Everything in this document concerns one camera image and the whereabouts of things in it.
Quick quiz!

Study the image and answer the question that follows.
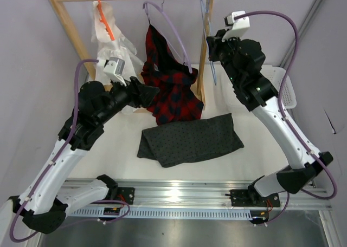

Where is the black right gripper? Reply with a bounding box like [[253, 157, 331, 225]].
[[207, 29, 242, 86]]

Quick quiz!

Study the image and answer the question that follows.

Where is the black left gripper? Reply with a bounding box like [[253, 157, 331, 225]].
[[96, 74, 159, 125]]

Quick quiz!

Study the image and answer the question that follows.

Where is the light blue wire hanger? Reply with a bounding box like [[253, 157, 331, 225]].
[[199, 0, 217, 86]]

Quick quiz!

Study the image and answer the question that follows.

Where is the dark grey dotted skirt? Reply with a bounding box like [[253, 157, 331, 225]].
[[137, 113, 245, 168]]

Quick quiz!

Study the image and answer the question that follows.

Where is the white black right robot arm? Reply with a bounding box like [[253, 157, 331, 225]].
[[206, 30, 333, 206]]

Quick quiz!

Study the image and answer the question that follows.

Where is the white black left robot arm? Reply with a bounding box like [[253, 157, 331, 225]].
[[10, 76, 159, 234]]

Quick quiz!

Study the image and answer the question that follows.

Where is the purple plastic hanger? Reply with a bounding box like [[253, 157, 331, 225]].
[[143, 0, 193, 74]]

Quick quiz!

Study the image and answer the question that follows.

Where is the orange plastic hanger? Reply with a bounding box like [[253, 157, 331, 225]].
[[97, 0, 115, 41]]

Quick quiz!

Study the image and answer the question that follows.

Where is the red black plaid garment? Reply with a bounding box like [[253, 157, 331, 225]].
[[141, 25, 204, 125]]

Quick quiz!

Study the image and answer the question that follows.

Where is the white ruffled dress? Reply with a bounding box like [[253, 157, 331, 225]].
[[92, 1, 144, 83]]

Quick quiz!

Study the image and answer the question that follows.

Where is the white perforated plastic basket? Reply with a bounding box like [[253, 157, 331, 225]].
[[217, 65, 297, 111]]

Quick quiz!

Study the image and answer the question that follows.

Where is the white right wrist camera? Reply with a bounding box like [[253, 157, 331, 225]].
[[222, 11, 250, 42]]

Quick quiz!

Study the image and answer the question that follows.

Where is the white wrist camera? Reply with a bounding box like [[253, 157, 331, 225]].
[[222, 11, 250, 42], [97, 57, 127, 86]]

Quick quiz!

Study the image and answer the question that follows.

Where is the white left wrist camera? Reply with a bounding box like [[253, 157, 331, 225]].
[[97, 57, 127, 86]]

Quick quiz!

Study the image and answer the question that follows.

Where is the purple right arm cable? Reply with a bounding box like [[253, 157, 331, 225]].
[[235, 10, 338, 228]]

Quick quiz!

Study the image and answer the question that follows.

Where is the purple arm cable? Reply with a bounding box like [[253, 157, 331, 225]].
[[235, 10, 338, 228], [9, 58, 131, 244]]

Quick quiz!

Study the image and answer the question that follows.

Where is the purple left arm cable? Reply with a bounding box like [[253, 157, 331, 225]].
[[9, 58, 131, 244]]

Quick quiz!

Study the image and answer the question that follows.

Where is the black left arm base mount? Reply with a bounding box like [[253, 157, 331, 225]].
[[116, 187, 136, 205]]

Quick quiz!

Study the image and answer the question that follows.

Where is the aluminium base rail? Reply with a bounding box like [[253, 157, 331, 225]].
[[36, 137, 333, 211]]

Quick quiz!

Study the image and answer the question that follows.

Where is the white slotted cable duct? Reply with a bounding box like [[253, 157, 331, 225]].
[[71, 206, 252, 220]]

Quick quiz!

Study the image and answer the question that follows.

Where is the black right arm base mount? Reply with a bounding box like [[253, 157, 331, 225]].
[[224, 189, 281, 207]]

